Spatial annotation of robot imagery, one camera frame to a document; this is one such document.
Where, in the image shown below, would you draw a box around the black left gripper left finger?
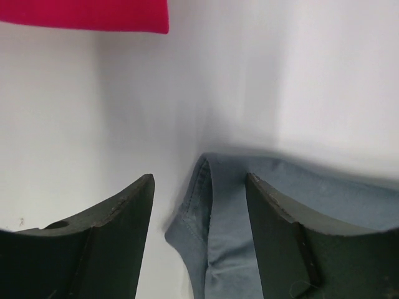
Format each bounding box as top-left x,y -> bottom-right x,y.
1,174 -> 155,298

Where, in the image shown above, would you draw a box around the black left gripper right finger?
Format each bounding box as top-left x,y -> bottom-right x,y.
246,174 -> 398,298

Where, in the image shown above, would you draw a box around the grey t-shirt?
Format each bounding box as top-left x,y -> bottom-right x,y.
165,153 -> 398,298

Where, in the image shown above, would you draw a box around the folded red t-shirt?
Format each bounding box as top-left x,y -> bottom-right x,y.
1,0 -> 169,34

